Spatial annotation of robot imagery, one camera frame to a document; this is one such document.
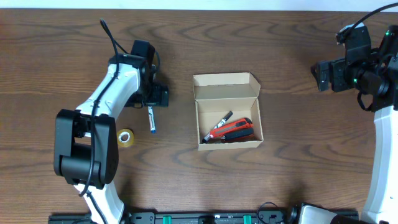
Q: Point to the yellow tape roll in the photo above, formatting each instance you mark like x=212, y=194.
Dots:
x=125, y=137

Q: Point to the orange black stapler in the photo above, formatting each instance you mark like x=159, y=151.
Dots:
x=237, y=135

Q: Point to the blue whiteboard marker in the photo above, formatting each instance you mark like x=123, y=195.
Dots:
x=151, y=119

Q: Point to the black whiteboard marker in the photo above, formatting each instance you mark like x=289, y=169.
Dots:
x=207, y=137

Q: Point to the orange utility knife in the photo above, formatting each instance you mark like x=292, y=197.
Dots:
x=242, y=123

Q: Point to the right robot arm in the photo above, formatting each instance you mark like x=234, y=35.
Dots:
x=381, y=204

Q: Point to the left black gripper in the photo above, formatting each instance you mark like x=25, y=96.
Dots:
x=154, y=101

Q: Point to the black mounting rail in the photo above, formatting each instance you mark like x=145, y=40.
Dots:
x=268, y=212

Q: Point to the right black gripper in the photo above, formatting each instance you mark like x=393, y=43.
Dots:
x=324, y=76

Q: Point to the cardboard box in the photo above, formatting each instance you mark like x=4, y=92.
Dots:
x=227, y=111

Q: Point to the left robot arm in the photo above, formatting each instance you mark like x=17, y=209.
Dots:
x=86, y=144

